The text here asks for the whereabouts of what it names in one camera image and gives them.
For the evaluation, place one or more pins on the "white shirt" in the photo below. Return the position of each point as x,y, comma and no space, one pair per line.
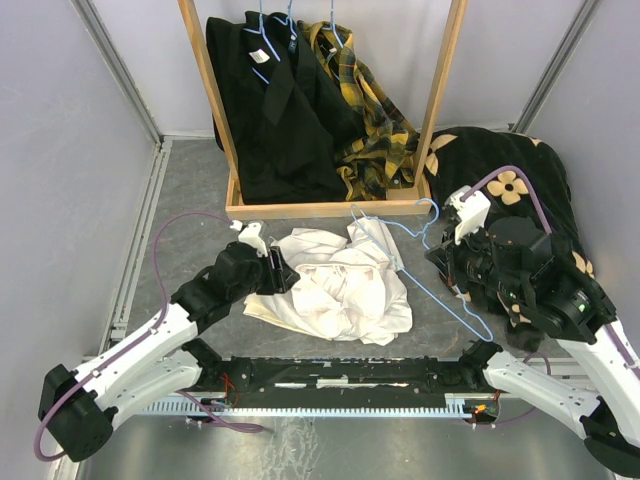
348,289

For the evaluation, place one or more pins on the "blue hanger in plaid shirt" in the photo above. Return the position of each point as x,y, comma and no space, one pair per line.
339,33

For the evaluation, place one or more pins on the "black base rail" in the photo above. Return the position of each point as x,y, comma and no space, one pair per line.
331,384

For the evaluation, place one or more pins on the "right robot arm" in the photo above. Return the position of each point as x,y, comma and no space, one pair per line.
525,270

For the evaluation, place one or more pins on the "yellow plaid shirt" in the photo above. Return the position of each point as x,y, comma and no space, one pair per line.
380,159

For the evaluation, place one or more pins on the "blue hanger in black shirt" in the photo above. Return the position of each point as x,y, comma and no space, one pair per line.
271,44

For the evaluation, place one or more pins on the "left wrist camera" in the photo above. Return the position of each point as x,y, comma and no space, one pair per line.
251,234

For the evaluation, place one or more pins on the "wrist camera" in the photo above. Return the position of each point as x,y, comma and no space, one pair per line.
471,212
251,234

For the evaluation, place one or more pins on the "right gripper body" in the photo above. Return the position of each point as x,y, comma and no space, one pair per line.
459,262

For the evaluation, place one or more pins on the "wooden clothes rack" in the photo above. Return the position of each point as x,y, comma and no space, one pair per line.
398,201

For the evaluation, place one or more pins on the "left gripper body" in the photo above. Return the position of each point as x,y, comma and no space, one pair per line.
273,281

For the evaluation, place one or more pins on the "cream folded cloth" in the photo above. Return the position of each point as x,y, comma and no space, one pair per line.
256,308

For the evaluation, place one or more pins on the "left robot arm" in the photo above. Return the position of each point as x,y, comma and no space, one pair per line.
82,407

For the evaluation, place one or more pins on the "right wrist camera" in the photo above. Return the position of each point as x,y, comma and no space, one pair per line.
471,212

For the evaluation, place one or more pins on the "black floral blanket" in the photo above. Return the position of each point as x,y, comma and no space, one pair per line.
522,177

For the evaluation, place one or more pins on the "black hanging shirt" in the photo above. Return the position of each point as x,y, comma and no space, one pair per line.
286,133

